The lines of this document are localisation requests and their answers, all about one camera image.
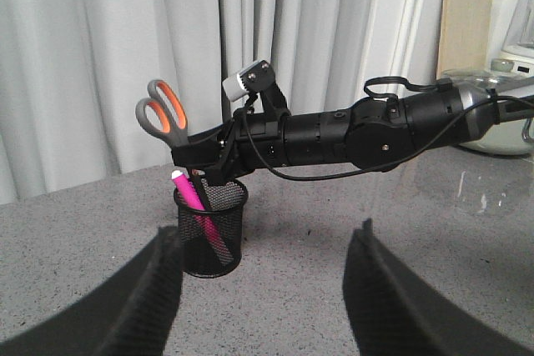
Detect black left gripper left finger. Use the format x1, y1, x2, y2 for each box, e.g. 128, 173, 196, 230
1, 226, 183, 355

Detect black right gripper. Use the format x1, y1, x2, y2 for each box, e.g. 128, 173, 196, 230
171, 108, 288, 186

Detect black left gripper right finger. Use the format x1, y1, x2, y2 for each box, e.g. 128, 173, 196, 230
342, 219, 532, 355

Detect pink marker pen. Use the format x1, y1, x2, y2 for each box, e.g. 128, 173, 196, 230
171, 170, 233, 265

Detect grey orange scissors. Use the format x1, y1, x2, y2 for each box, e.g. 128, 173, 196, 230
135, 79, 189, 149

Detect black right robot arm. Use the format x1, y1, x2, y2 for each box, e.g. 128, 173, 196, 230
171, 78, 533, 185

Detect black mesh pen cup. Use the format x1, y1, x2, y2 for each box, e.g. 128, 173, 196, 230
174, 180, 249, 278

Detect grey curtain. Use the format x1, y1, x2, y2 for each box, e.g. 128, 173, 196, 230
1, 0, 371, 203

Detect white kitchen appliance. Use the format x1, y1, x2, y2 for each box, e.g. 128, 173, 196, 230
441, 0, 533, 156

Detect wooden cutting board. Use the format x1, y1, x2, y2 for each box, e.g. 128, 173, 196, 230
436, 0, 492, 77

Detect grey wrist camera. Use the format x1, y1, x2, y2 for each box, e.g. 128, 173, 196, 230
222, 60, 275, 102

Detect black cable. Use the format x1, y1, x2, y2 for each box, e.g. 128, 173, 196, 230
239, 76, 534, 182

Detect white wall pipe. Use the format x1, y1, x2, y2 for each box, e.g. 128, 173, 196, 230
390, 0, 425, 77

